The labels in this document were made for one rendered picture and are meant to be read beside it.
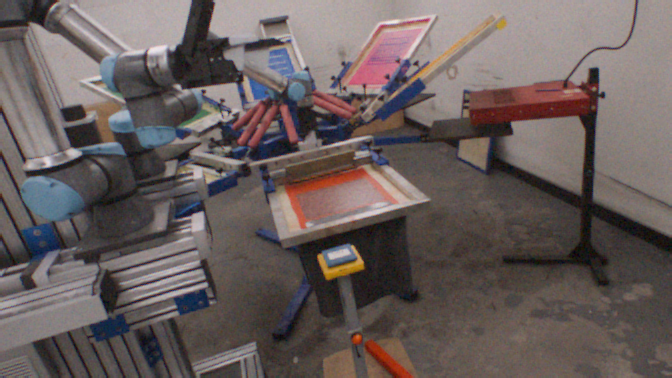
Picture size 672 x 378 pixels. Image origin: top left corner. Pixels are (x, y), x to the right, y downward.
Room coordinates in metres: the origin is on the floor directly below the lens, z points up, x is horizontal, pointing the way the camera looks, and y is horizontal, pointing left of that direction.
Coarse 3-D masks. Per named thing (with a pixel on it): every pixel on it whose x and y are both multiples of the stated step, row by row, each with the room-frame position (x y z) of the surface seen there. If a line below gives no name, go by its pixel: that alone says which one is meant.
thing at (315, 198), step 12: (312, 180) 2.03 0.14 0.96; (324, 180) 2.01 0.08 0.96; (288, 192) 1.93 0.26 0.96; (300, 192) 1.90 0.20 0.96; (312, 192) 1.88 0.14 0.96; (324, 192) 1.85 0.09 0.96; (300, 204) 1.76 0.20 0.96; (312, 204) 1.74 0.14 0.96; (324, 204) 1.71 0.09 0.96; (336, 204) 1.69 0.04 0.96; (300, 216) 1.64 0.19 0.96; (312, 216) 1.61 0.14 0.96; (324, 216) 1.60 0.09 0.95
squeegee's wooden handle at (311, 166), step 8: (344, 152) 2.07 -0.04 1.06; (352, 152) 2.07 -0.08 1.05; (312, 160) 2.03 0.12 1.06; (320, 160) 2.03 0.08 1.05; (328, 160) 2.04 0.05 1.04; (336, 160) 2.05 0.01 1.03; (344, 160) 2.06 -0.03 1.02; (352, 160) 2.07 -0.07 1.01; (288, 168) 2.00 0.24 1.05; (296, 168) 2.01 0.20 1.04; (304, 168) 2.02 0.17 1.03; (312, 168) 2.02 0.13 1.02; (320, 168) 2.03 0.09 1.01; (328, 168) 2.04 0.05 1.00; (296, 176) 2.01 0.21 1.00
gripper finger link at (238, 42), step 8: (232, 40) 0.82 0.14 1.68; (240, 40) 0.81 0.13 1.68; (248, 40) 0.80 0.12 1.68; (256, 40) 0.80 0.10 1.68; (224, 48) 0.84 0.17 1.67; (232, 48) 0.83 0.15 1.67; (240, 48) 0.81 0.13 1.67; (224, 56) 0.85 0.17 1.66; (232, 56) 0.83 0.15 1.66; (240, 56) 0.82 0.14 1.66; (240, 64) 0.82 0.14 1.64
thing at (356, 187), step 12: (360, 168) 2.09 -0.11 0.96; (336, 180) 1.98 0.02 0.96; (348, 180) 1.95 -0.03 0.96; (360, 180) 1.92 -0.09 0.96; (372, 180) 1.89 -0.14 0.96; (336, 192) 1.82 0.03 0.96; (348, 192) 1.80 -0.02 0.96; (360, 192) 1.77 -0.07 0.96; (372, 192) 1.75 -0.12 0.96; (384, 192) 1.73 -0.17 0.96; (348, 204) 1.67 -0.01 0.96; (360, 204) 1.65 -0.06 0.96
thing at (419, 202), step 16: (384, 176) 1.91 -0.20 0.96; (400, 176) 1.79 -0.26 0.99; (416, 192) 1.59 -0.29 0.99; (272, 208) 1.69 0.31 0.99; (384, 208) 1.50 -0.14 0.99; (400, 208) 1.48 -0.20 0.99; (416, 208) 1.49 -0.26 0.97; (336, 224) 1.43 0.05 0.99; (352, 224) 1.44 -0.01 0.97; (368, 224) 1.45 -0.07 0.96; (288, 240) 1.40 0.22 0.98; (304, 240) 1.41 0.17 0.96
